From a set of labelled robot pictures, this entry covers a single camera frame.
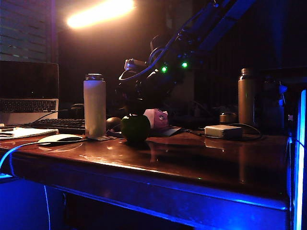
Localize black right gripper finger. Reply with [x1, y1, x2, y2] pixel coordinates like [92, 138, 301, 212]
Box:
[136, 92, 155, 113]
[116, 82, 135, 113]

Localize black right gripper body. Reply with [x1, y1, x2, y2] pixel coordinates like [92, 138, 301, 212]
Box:
[139, 64, 187, 101]

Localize green apple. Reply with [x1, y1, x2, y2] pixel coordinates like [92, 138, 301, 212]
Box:
[120, 114, 151, 143]

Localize white thermos bottle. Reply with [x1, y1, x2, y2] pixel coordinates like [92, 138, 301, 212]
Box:
[83, 73, 107, 139]

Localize brown thermos cap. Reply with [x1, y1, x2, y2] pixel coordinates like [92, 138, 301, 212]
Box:
[219, 112, 238, 125]

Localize brown thermos bottle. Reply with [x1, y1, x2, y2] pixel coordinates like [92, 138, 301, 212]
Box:
[237, 68, 257, 127]

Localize white paper stack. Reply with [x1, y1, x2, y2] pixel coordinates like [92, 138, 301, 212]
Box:
[0, 126, 59, 140]

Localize pink white tissue pack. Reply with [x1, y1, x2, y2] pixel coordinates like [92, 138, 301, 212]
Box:
[143, 108, 169, 131]

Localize black rounded object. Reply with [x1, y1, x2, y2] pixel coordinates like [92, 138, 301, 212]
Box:
[106, 116, 122, 132]

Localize dark flat pouch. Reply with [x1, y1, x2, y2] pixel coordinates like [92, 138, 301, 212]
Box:
[151, 126, 182, 138]

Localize dark flat badge card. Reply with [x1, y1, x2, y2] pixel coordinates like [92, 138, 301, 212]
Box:
[85, 135, 117, 141]

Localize black bulky object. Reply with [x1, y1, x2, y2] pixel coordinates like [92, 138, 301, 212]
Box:
[69, 104, 84, 118]

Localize black computer keyboard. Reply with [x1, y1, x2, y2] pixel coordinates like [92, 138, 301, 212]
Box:
[20, 118, 86, 135]

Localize white computer mouse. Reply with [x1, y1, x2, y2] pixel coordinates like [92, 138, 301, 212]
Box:
[37, 134, 83, 146]

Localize white power adapter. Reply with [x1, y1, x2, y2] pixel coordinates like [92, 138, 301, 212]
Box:
[204, 124, 243, 140]

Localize silver laptop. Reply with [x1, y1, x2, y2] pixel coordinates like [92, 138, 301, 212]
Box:
[0, 60, 59, 126]

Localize window blinds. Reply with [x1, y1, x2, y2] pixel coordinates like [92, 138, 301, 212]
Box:
[0, 0, 52, 63]

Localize blue lit vertical panel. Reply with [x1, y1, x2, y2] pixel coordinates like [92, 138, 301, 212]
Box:
[294, 89, 307, 230]

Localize robot arm cable bundle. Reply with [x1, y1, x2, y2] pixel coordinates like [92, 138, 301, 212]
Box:
[118, 2, 216, 81]

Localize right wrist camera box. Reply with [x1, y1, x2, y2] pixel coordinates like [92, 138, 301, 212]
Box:
[124, 58, 147, 72]

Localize thin black cable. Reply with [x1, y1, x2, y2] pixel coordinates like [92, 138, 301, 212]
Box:
[35, 110, 59, 122]

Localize white mouse cable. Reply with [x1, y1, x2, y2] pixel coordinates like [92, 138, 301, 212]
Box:
[0, 138, 88, 230]

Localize dark bottle with strap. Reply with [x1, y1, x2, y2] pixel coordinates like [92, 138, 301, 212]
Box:
[261, 76, 287, 130]

